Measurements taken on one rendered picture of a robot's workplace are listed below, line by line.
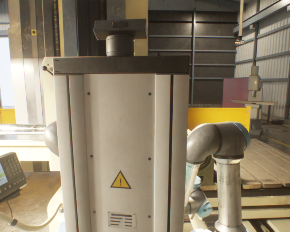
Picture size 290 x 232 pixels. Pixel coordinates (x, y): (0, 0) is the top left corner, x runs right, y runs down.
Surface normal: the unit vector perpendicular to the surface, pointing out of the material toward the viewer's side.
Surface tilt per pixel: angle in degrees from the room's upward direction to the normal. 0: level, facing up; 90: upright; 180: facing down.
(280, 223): 0
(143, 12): 90
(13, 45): 90
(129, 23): 61
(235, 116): 90
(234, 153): 81
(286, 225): 0
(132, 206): 90
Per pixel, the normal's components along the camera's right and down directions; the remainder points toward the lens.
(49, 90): 0.02, 0.16
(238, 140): 0.29, -0.02
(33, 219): 0.00, -0.99
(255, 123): -0.57, 0.13
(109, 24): -0.11, -0.33
